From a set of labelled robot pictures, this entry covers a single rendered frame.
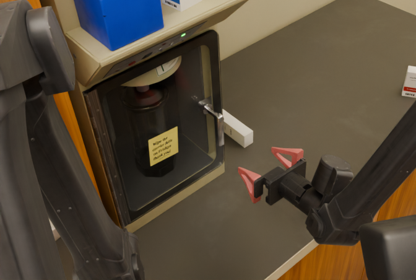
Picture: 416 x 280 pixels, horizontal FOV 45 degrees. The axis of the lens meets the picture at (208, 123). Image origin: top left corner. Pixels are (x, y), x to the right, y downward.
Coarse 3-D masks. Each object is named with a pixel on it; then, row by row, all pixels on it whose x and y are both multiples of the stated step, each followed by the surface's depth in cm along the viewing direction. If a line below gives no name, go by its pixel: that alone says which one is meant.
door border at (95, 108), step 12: (120, 72) 93; (96, 96) 91; (96, 108) 92; (96, 120) 94; (96, 132) 95; (108, 144) 99; (108, 156) 100; (108, 168) 102; (120, 192) 108; (120, 204) 110; (120, 216) 112
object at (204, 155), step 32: (160, 64) 97; (192, 64) 103; (128, 96) 96; (160, 96) 101; (192, 96) 108; (128, 128) 100; (160, 128) 106; (192, 128) 113; (128, 160) 105; (192, 160) 119; (128, 192) 110; (160, 192) 118
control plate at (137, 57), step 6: (186, 30) 86; (192, 30) 89; (180, 36) 88; (186, 36) 92; (162, 42) 83; (168, 42) 87; (174, 42) 91; (150, 48) 83; (156, 48) 86; (162, 48) 91; (138, 54) 82; (144, 54) 85; (126, 60) 81; (132, 60) 85; (138, 60) 88; (114, 66) 81; (120, 66) 84; (126, 66) 88; (108, 72) 84; (114, 72) 87
